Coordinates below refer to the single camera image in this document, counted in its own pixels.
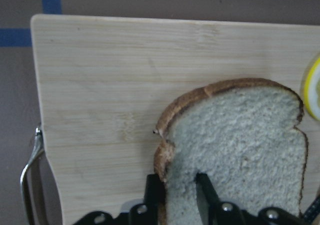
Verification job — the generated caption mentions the white bread slice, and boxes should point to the white bread slice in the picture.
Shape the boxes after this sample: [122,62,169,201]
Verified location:
[154,78,308,225]

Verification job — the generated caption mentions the lemon slice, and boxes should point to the lemon slice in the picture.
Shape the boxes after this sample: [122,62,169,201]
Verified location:
[302,56,320,121]

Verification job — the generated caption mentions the wooden cutting board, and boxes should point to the wooden cutting board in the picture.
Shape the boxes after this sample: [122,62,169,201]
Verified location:
[30,14,320,225]

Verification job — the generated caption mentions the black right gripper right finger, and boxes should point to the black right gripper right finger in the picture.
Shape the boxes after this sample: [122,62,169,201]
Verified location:
[195,173,220,225]

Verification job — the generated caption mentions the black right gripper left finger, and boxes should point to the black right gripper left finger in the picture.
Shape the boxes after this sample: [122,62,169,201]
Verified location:
[143,174,166,206]

